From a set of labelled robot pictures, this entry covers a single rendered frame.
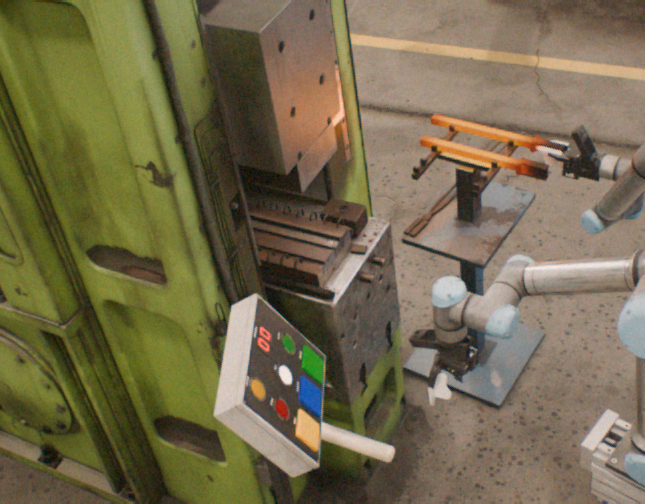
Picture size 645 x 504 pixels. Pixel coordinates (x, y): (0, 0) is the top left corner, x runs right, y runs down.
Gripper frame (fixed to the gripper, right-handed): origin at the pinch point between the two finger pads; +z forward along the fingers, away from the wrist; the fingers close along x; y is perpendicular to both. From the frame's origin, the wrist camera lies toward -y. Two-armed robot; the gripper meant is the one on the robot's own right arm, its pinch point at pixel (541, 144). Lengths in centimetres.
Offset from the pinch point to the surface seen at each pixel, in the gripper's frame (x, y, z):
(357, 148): -28, -3, 50
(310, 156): -76, -39, 31
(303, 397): -124, -8, 6
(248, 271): -94, -9, 44
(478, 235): -20.1, 26.4, 12.4
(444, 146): -13.5, -0.8, 26.9
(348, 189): -38, 5, 48
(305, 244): -74, -4, 40
